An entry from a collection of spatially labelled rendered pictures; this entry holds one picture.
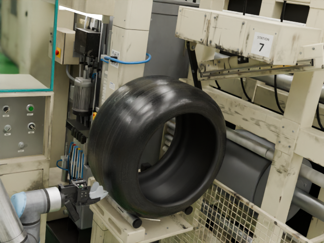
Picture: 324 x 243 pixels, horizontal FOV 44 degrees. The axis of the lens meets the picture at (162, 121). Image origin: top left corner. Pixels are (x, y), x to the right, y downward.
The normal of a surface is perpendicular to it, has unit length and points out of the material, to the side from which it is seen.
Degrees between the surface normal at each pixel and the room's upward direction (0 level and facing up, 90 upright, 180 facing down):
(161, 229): 0
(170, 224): 0
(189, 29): 90
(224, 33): 90
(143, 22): 90
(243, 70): 90
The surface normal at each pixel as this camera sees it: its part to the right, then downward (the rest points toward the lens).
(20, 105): 0.57, 0.33
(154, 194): -0.02, -0.91
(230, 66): -0.81, 0.07
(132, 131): -0.08, -0.08
